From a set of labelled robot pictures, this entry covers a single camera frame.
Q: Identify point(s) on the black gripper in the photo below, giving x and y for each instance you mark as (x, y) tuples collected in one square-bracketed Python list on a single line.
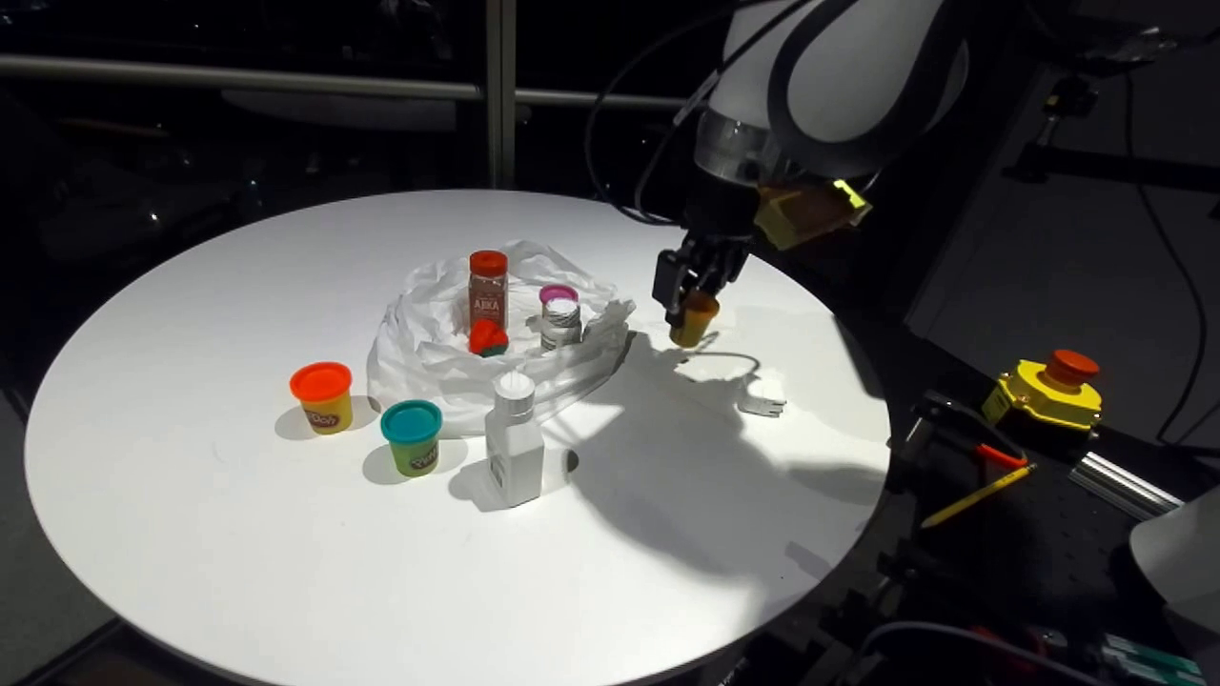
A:
[(703, 265)]

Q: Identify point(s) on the silver lid white jar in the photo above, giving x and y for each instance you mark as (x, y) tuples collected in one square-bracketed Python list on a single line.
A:
[(560, 326)]

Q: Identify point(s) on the red lid spice bottle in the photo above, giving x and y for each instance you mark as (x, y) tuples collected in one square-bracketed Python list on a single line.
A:
[(490, 288)]

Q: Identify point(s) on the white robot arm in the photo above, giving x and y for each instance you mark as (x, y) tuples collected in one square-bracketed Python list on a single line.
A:
[(852, 76)]

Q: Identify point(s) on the crumpled clear plastic bag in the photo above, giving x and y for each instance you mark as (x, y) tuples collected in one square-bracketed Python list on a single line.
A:
[(425, 344)]

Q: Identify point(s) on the small white box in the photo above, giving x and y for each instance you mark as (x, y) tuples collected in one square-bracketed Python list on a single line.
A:
[(766, 406)]

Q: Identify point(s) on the white square bottle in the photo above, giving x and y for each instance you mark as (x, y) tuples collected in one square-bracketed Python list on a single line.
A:
[(518, 444)]

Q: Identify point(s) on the teal lid cup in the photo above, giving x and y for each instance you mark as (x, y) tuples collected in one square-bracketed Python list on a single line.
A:
[(414, 422)]

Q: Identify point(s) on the yellow pencil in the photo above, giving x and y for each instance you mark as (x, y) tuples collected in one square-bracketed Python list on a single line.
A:
[(977, 495)]

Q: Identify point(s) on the yellow emergency stop button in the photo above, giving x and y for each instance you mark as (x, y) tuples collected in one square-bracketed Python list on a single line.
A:
[(1045, 391)]

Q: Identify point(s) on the orange lid yellow cup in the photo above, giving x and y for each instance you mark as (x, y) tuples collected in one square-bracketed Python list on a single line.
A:
[(321, 381)]

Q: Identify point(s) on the silver aluminium bar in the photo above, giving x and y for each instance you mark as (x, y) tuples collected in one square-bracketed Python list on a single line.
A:
[(1128, 480)]

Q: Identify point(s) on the white rounded object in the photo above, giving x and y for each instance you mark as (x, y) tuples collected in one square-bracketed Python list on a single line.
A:
[(1184, 557)]

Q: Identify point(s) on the teal tool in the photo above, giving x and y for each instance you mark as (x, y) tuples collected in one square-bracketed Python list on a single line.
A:
[(1148, 655)]

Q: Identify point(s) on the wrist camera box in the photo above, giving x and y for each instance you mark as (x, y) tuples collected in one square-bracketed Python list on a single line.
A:
[(810, 212)]

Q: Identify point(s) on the grey window post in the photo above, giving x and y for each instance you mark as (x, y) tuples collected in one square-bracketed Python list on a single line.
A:
[(501, 87)]

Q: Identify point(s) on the black camera stand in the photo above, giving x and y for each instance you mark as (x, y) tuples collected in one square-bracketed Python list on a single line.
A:
[(1079, 87)]

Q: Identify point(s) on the grey horizontal window rail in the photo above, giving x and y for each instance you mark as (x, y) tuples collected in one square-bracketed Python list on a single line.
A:
[(253, 76)]

